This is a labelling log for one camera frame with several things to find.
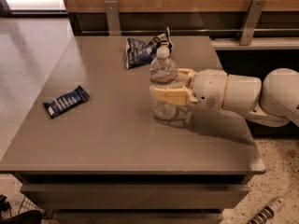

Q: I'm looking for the wire basket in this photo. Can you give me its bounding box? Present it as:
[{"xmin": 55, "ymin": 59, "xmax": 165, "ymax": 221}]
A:
[{"xmin": 18, "ymin": 196, "xmax": 40, "ymax": 214}]

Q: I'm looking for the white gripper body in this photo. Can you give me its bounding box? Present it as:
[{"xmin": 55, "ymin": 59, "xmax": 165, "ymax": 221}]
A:
[{"xmin": 191, "ymin": 69, "xmax": 228, "ymax": 111}]

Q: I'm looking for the clear plastic water bottle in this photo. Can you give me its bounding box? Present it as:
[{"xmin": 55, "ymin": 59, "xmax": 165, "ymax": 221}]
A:
[{"xmin": 149, "ymin": 46, "xmax": 178, "ymax": 120}]

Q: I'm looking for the white power strip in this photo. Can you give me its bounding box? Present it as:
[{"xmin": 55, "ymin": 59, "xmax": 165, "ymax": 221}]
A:
[{"xmin": 247, "ymin": 186, "xmax": 299, "ymax": 224}]

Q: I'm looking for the left metal bracket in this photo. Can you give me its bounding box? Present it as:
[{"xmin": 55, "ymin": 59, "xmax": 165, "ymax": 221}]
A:
[{"xmin": 105, "ymin": 0, "xmax": 121, "ymax": 36}]

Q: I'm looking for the right metal bracket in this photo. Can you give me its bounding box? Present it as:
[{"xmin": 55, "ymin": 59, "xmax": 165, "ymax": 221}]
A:
[{"xmin": 239, "ymin": 0, "xmax": 266, "ymax": 46}]

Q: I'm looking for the dark blue snack bar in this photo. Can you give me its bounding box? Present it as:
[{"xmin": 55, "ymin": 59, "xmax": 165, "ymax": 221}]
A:
[{"xmin": 43, "ymin": 86, "xmax": 90, "ymax": 119}]

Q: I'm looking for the grey drawer cabinet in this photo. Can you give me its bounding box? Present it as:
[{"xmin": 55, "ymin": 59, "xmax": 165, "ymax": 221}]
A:
[{"xmin": 1, "ymin": 36, "xmax": 265, "ymax": 224}]

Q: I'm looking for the black object bottom left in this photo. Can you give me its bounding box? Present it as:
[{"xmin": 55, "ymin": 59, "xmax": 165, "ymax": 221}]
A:
[{"xmin": 0, "ymin": 194, "xmax": 42, "ymax": 224}]

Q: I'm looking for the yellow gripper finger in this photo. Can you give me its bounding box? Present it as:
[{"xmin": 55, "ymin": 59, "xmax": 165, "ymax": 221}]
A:
[
  {"xmin": 151, "ymin": 87, "xmax": 199, "ymax": 105},
  {"xmin": 178, "ymin": 68, "xmax": 196, "ymax": 82}
]

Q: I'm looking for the metal bracket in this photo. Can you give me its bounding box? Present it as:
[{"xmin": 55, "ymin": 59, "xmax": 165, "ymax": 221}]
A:
[
  {"xmin": 105, "ymin": 0, "xmax": 121, "ymax": 36},
  {"xmin": 239, "ymin": 0, "xmax": 266, "ymax": 46}
]

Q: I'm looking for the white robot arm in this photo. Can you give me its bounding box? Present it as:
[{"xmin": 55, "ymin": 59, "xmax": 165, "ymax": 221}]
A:
[{"xmin": 149, "ymin": 68, "xmax": 299, "ymax": 127}]

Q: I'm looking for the crumpled blue chip bag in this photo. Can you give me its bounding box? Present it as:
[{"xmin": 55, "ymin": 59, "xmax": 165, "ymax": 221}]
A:
[{"xmin": 126, "ymin": 28, "xmax": 173, "ymax": 69}]

